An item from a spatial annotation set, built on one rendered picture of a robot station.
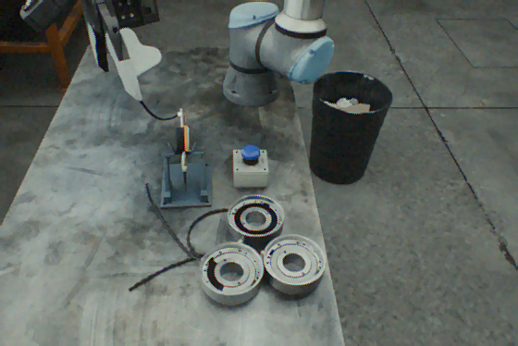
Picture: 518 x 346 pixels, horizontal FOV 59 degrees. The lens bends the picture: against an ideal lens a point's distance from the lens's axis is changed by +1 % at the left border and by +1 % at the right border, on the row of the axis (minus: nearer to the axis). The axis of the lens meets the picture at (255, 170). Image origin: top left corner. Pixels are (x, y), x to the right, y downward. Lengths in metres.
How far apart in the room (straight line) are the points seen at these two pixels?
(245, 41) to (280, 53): 0.11
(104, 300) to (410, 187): 1.70
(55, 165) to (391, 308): 1.25
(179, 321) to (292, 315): 0.18
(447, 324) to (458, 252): 0.35
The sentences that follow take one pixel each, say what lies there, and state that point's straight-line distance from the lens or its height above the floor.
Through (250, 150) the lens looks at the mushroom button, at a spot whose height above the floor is 0.87.
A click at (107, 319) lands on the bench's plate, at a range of 0.79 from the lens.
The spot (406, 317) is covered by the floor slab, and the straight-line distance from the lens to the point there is 1.80.
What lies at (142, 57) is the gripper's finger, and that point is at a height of 1.17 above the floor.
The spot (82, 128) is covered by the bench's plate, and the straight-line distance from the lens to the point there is 1.16.
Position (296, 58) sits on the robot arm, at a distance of 1.03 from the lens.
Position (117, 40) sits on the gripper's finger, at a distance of 0.62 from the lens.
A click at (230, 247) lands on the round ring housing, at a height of 0.83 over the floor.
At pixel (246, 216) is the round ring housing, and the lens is 0.87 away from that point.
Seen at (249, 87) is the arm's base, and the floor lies 0.85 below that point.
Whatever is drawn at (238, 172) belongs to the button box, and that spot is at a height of 0.84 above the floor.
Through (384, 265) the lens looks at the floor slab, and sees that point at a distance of 1.91.
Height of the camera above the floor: 1.46
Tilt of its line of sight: 42 degrees down
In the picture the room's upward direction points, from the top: 3 degrees clockwise
